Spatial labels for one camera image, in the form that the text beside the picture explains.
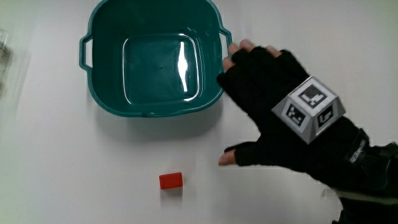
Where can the person's right hand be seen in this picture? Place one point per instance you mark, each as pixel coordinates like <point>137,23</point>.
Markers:
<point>270,93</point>

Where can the red block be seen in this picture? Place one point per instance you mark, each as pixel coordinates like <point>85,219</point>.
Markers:
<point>170,180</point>

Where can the teal plastic basin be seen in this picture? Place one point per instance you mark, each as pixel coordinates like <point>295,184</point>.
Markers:
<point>155,62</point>

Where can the clear plastic object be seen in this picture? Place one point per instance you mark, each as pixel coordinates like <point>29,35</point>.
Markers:
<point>3,56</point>

